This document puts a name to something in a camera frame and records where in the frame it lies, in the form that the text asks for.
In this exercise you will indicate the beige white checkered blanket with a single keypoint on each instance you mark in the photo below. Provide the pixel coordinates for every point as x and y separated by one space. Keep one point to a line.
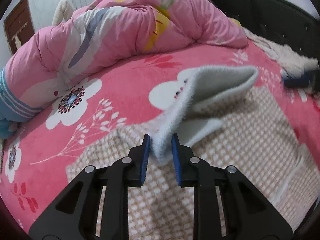
250 142

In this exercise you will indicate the cream knit cloth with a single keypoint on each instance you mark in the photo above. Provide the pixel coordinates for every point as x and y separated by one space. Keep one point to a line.
61 12

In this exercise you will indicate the pink floral bed sheet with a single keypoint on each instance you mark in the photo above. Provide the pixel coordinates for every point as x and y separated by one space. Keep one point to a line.
125 80

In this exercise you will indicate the black padded headboard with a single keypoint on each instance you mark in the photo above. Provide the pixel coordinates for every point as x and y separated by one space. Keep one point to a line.
262 10

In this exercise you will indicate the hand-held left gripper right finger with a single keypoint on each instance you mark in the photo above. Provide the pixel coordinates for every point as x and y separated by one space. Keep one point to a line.
176 160

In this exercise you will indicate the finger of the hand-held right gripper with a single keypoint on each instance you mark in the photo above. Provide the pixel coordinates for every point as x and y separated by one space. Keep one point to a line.
300 81

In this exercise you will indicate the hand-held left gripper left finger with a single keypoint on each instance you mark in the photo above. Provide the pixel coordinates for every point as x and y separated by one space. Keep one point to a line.
145 160

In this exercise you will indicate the pink printed quilt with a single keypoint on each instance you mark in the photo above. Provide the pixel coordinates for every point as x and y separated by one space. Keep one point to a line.
125 30

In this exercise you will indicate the brown wooden door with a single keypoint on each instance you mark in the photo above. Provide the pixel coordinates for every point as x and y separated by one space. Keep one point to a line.
20 17

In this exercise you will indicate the cream fuzzy cloth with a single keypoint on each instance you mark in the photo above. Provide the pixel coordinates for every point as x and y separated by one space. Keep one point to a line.
287 55

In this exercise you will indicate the small hanging cream cloth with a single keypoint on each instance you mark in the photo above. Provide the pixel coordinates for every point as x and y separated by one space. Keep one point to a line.
17 41

